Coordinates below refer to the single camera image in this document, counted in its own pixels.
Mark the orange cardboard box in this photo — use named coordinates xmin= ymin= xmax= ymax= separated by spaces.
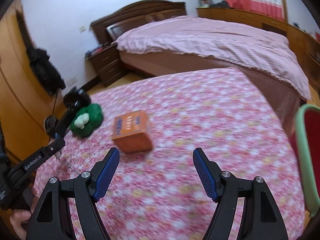
xmin=112 ymin=110 xmax=153 ymax=154

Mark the person's left hand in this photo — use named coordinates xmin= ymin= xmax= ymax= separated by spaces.
xmin=10 ymin=187 xmax=39 ymax=239

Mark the green toy with white piece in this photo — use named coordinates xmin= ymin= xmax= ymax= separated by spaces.
xmin=70 ymin=103 xmax=104 ymax=138

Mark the pink floral tablecloth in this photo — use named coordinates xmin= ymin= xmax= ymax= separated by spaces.
xmin=34 ymin=68 xmax=305 ymax=239

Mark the red bin with green rim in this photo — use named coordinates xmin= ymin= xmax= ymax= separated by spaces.
xmin=290 ymin=104 xmax=319 ymax=217

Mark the black jacket hanging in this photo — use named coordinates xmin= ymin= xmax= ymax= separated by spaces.
xmin=27 ymin=46 xmax=66 ymax=95

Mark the dark wooden nightstand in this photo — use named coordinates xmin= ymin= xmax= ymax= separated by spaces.
xmin=87 ymin=44 xmax=127 ymax=87

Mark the pink bed quilt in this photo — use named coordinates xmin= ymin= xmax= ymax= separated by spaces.
xmin=115 ymin=16 xmax=311 ymax=101

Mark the long wooden cabinet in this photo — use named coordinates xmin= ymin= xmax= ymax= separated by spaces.
xmin=196 ymin=6 xmax=320 ymax=93

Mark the dark wooden headboard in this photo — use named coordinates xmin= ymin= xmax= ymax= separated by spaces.
xmin=90 ymin=0 xmax=187 ymax=44

